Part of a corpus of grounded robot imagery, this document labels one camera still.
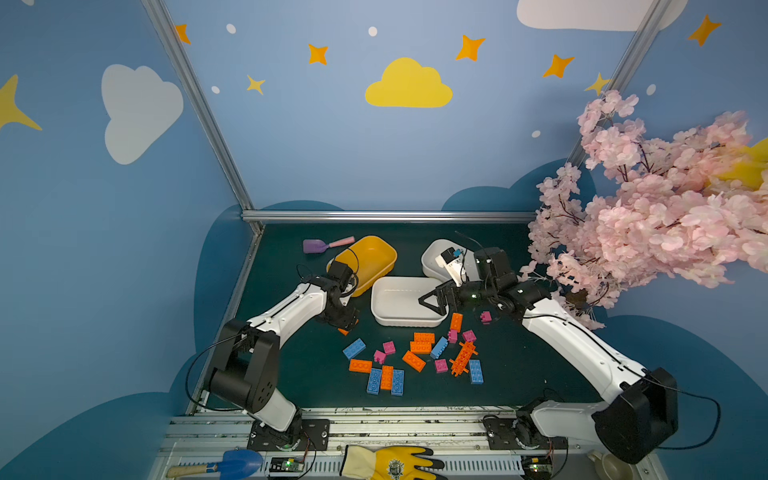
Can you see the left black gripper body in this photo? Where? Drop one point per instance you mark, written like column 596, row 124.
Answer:
column 339, row 313

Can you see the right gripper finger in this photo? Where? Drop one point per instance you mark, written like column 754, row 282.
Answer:
column 444, row 295
column 441, row 306

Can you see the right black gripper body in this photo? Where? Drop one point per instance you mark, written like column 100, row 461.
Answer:
column 448, row 296

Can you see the blue lego brick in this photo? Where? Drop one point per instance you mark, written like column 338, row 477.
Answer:
column 476, row 372
column 439, row 348
column 374, row 381
column 354, row 349
column 398, row 380

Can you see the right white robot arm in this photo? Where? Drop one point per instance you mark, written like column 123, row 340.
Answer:
column 638, row 408

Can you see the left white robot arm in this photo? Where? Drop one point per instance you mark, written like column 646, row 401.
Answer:
column 244, row 364

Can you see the orange lego brick by bin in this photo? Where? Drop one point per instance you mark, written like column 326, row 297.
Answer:
column 456, row 322

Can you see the yellow plastic bin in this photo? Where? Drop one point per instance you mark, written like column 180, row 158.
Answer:
column 371, row 257

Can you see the pink lego center right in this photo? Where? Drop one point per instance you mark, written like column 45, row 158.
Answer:
column 469, row 336

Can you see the purple pink toy spatula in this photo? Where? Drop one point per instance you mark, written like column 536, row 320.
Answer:
column 317, row 246

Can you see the white rear plastic bin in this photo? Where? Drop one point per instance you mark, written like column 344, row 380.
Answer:
column 435, row 268

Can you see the white plastic bin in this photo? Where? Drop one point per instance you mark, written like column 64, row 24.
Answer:
column 435, row 268
column 394, row 302

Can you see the orange lego brick center stack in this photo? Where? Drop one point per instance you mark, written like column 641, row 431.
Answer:
column 422, row 343

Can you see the white front plastic bin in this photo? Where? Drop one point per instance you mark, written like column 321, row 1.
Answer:
column 394, row 302

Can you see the pink lego small bottom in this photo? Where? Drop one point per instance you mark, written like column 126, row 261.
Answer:
column 441, row 365

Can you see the orange lego long assembly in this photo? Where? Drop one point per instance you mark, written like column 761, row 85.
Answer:
column 459, row 365

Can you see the yellow work glove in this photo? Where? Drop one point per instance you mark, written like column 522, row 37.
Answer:
column 391, row 463

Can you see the circuit board right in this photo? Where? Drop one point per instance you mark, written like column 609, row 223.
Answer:
column 536, row 468

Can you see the green circuit board left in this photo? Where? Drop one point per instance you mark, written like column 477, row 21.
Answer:
column 286, row 466

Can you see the pink cherry blossom tree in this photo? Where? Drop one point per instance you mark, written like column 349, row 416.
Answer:
column 686, row 207

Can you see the blue toy shovel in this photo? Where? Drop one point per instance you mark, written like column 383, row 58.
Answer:
column 235, row 465

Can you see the beige ceramic cup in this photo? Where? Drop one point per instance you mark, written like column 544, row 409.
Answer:
column 608, row 467

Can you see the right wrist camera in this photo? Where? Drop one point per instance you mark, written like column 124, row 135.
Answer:
column 452, row 260

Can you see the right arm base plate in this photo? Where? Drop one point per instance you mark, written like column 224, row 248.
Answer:
column 518, row 434

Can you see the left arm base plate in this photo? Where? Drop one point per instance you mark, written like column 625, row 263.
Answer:
column 301, row 434

